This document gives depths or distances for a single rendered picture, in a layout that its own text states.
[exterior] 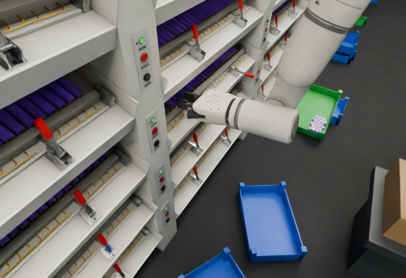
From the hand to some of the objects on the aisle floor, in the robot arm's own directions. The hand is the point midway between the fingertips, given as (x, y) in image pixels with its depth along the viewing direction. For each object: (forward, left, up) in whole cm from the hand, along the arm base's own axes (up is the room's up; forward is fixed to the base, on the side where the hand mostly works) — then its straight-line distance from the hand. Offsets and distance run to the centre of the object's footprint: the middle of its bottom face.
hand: (186, 100), depth 79 cm
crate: (-16, -104, -52) cm, 117 cm away
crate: (-18, -90, -47) cm, 103 cm away
